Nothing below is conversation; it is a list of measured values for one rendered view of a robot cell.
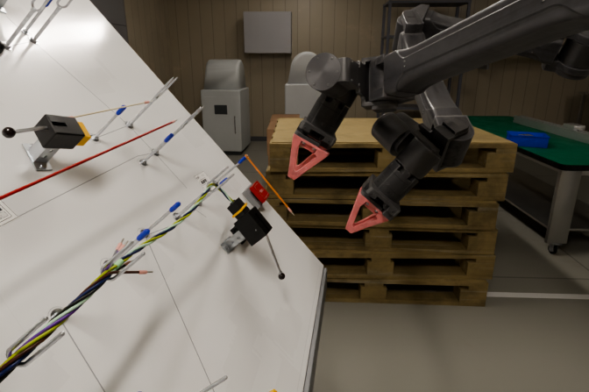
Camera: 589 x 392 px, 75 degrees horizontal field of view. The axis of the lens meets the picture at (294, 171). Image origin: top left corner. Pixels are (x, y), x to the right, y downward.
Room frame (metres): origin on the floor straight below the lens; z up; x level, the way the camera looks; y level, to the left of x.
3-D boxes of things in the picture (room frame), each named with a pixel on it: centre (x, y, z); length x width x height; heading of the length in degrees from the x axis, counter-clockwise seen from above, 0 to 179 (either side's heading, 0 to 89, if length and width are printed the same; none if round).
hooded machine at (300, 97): (6.12, -0.24, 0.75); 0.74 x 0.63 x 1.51; 87
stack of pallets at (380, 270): (2.48, -0.51, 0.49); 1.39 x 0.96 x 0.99; 88
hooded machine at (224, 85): (6.01, 1.05, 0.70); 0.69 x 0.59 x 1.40; 175
